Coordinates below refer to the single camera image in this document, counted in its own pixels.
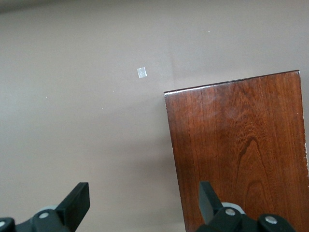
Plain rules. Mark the small square tape patch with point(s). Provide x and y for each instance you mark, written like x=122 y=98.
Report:
x=142 y=72

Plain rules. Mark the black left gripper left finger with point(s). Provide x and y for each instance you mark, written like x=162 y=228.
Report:
x=72 y=207

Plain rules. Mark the dark brown wooden cabinet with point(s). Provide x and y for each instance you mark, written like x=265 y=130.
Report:
x=241 y=145

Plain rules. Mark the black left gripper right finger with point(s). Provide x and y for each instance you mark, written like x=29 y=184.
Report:
x=210 y=207

